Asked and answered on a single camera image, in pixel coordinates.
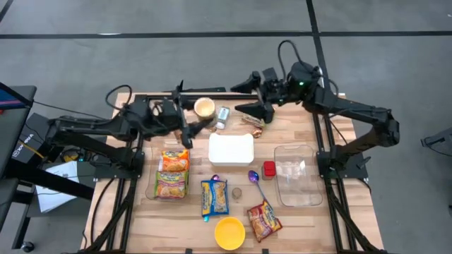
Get yellow plastic bowl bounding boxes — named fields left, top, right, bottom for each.
left=214, top=217, right=246, bottom=251

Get black equipment box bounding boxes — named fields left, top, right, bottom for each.
left=12, top=112, right=59, bottom=165

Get iridescent purple spoon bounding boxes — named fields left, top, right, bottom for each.
left=247, top=169, right=270, bottom=205

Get pink spoon teal handle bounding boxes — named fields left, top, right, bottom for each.
left=203, top=174, right=220, bottom=223

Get black aluminium table frame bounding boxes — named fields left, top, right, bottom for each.
left=76, top=92, right=389, bottom=254

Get thick black floor cable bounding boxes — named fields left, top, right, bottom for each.
left=90, top=178, right=116, bottom=244

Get small white labelled bottle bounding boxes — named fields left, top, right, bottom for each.
left=215, top=106, right=231, bottom=131

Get short yellow cable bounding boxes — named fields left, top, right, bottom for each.
left=19, top=140, right=45, bottom=159

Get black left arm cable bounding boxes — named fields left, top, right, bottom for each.
left=105, top=83, right=133, bottom=112

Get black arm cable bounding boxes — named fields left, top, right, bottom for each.
left=277, top=39, right=308, bottom=84
left=105, top=83, right=133, bottom=112

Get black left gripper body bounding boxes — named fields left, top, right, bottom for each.
left=151, top=90, right=194, bottom=149

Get red instant noodle packet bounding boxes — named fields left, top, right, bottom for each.
left=246, top=199, right=283, bottom=243

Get white rectangular tray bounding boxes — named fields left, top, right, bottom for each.
left=208, top=133, right=255, bottom=167

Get red small block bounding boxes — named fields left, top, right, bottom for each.
left=261, top=160, right=277, bottom=181

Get round paper cup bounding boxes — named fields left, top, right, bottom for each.
left=194, top=97, right=217, bottom=119

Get white paper sheet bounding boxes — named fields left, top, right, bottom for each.
left=35, top=160, right=81, bottom=214

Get black side desk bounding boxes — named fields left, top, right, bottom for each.
left=0, top=83, right=95, bottom=250

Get clear plastic container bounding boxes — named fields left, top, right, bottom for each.
left=273, top=144, right=323, bottom=208
left=145, top=147, right=194, bottom=202

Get blue instant noodle packet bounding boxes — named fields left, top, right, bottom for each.
left=200, top=179, right=230, bottom=218

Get black flat bar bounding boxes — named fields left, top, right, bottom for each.
left=162, top=86, right=227, bottom=94

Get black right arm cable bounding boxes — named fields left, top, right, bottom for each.
left=277, top=39, right=308, bottom=84

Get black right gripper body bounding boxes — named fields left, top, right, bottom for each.
left=260, top=66, right=290, bottom=107

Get thin black floor cable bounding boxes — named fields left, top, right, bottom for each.
left=33, top=100, right=114, bottom=123

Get dark laptop screen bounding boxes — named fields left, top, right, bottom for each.
left=0, top=83, right=35, bottom=110

